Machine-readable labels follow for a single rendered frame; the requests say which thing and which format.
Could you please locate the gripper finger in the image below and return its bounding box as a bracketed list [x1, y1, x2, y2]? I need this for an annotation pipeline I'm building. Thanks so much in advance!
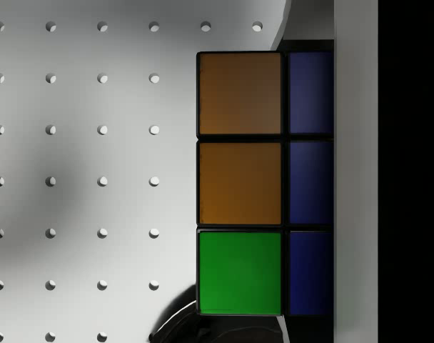
[273, 315, 335, 343]
[273, 0, 335, 53]

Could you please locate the puzzle cube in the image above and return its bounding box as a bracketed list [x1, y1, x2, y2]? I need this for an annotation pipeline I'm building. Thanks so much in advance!
[196, 50, 335, 318]

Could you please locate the black mug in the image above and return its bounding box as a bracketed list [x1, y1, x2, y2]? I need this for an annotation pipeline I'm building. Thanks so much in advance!
[148, 284, 288, 343]

